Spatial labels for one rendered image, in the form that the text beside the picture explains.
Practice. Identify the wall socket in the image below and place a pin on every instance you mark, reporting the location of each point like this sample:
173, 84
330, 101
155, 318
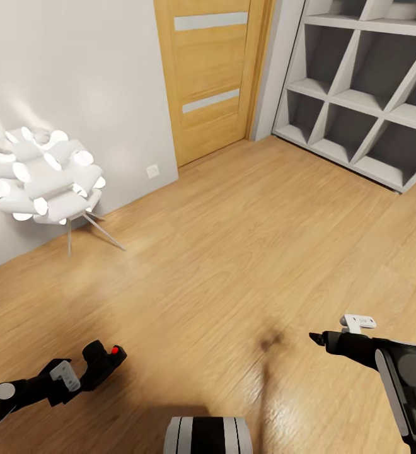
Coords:
152, 171

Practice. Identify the digital camera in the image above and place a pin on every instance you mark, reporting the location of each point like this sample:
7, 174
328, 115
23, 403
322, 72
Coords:
100, 364

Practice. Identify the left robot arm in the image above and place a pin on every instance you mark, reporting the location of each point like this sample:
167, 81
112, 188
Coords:
57, 382

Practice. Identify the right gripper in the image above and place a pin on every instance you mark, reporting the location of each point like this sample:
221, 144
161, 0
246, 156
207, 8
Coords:
338, 343

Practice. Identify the bookcase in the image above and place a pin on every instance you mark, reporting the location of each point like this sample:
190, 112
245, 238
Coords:
339, 93

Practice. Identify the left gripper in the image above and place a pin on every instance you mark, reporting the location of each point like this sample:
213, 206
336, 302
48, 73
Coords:
56, 391

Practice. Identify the robot trunk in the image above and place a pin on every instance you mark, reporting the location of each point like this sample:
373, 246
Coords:
208, 435

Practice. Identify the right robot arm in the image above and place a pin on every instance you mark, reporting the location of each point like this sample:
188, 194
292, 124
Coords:
395, 360

